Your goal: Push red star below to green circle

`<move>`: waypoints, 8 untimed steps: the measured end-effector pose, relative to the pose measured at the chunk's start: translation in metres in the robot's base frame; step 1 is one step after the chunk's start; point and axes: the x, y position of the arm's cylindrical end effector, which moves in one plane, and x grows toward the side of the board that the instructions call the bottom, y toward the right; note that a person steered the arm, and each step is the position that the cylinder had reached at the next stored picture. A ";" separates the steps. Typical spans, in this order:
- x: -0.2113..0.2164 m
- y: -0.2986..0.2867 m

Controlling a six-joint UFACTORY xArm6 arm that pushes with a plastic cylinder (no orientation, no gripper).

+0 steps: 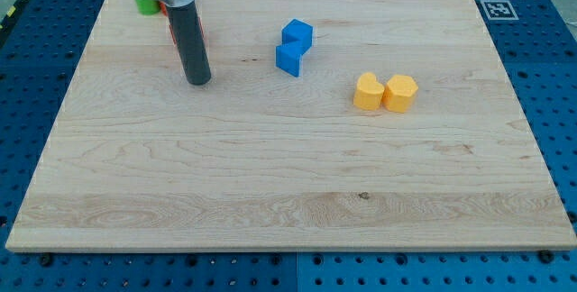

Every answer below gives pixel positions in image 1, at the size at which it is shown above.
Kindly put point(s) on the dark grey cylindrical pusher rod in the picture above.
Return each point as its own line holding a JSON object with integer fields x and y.
{"x": 187, "y": 33}

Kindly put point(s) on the red star block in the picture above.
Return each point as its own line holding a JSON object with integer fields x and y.
{"x": 164, "y": 11}

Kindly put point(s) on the green circle block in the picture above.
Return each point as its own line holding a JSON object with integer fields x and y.
{"x": 147, "y": 7}

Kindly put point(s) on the blue angular block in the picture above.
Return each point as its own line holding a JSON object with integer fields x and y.
{"x": 288, "y": 58}

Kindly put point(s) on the blue cube block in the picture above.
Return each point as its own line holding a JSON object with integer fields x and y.
{"x": 300, "y": 32}

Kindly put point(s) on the wooden board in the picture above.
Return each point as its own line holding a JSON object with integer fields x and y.
{"x": 139, "y": 160}

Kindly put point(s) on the yellow heart block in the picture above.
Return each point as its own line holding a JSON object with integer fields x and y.
{"x": 368, "y": 92}

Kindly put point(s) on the yellow hexagon block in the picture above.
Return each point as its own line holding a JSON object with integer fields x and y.
{"x": 400, "y": 93}

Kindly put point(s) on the white fiducial marker tag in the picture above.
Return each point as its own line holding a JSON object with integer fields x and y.
{"x": 499, "y": 10}

